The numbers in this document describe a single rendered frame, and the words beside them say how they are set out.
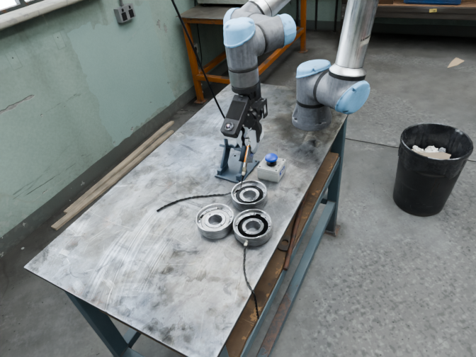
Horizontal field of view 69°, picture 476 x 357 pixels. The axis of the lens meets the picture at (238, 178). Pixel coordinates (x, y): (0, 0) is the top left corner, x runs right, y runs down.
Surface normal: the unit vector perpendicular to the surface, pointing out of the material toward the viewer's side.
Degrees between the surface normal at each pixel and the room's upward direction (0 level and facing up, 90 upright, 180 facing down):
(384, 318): 0
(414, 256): 0
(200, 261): 0
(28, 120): 90
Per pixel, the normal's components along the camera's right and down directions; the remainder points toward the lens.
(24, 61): 0.88, 0.22
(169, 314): -0.11, -0.76
